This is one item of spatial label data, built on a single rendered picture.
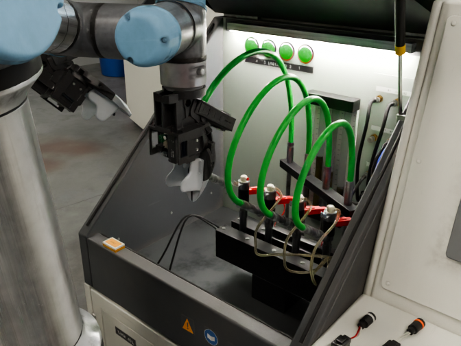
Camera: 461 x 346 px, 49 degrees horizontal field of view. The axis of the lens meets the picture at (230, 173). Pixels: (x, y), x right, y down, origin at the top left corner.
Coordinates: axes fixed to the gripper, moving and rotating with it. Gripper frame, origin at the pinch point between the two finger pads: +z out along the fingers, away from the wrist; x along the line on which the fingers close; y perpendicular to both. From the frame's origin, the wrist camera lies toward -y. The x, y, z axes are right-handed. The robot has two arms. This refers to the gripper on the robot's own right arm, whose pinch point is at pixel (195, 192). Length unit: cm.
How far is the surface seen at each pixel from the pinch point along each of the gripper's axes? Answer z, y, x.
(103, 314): 51, -3, -39
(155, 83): 64, -221, -262
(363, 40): -21, -54, 3
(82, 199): 123, -118, -229
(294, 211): 5.1, -14.0, 12.4
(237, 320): 27.8, -4.1, 6.9
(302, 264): 24.8, -25.3, 8.5
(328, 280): 17.3, -14.4, 20.6
